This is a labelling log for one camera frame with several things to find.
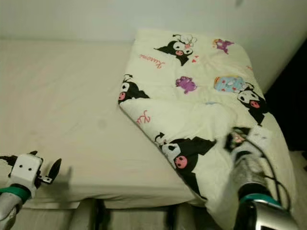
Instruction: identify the cream cartoon print quilt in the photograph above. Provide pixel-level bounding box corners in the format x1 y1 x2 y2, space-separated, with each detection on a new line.
118 28 299 230

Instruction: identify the beige bed mattress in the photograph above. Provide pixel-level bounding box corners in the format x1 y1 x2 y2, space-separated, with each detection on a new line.
0 39 209 209

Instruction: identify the black wardrobe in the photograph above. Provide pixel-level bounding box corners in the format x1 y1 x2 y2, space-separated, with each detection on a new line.
264 41 307 153

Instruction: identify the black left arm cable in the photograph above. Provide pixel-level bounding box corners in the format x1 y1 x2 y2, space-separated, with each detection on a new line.
0 154 20 166

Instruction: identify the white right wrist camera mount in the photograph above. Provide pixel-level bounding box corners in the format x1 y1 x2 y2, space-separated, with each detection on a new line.
245 126 273 150

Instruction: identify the dark bed frame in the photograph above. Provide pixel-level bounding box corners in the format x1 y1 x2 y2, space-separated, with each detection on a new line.
24 199 221 230

